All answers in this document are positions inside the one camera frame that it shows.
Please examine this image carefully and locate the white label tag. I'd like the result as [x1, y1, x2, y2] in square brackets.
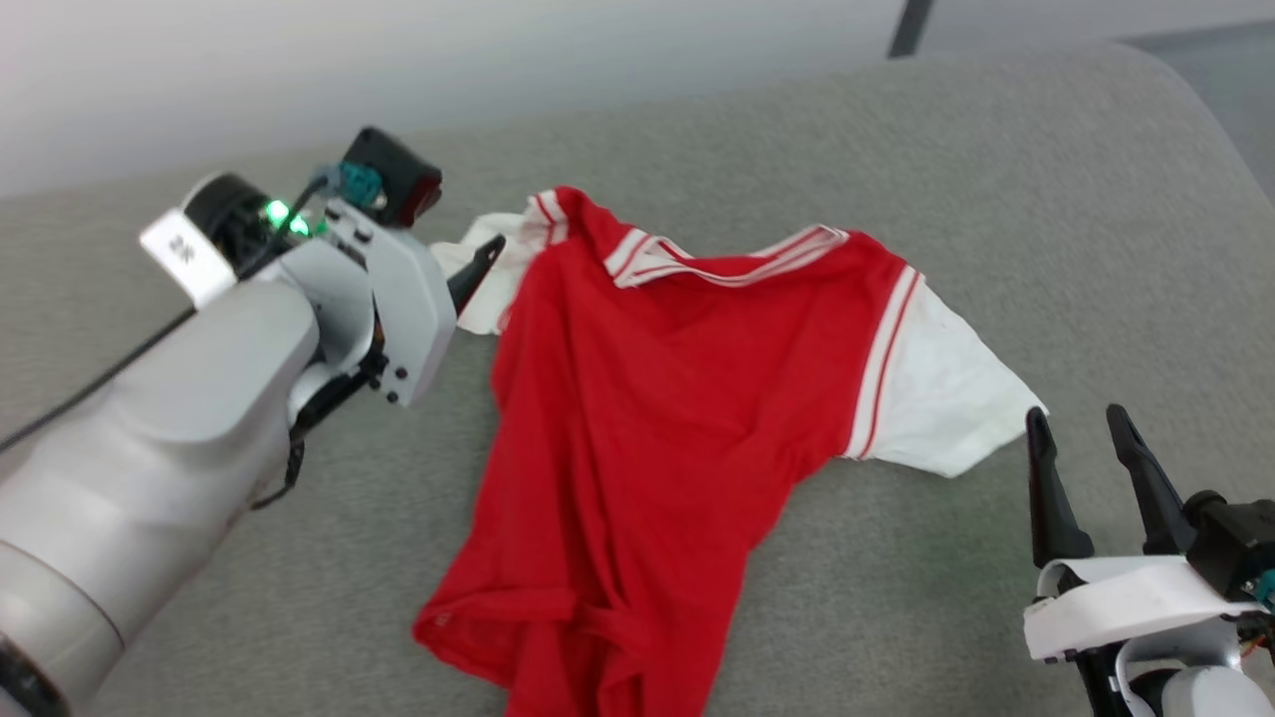
[138, 206, 239, 309]

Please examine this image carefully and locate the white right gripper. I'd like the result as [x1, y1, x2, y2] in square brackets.
[1022, 402, 1266, 717]

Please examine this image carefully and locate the red and white shirt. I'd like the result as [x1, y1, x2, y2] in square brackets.
[412, 185, 1050, 717]

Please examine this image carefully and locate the dark grey metal leg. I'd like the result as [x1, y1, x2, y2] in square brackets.
[888, 0, 936, 60]

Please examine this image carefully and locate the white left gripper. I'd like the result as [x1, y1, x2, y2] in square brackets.
[287, 197, 507, 421]

